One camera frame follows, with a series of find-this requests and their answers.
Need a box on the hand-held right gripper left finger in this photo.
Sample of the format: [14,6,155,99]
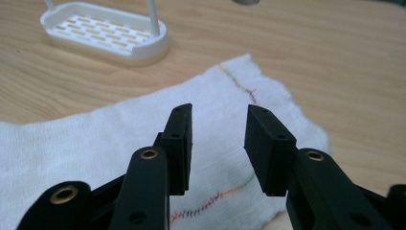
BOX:
[108,103,193,230]

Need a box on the white slotted drain rack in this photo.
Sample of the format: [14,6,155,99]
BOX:
[39,0,170,67]

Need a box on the white cloth with coloured stitching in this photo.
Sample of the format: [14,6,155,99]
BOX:
[0,53,330,230]

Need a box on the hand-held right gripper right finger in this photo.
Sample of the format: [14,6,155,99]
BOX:
[243,103,394,230]

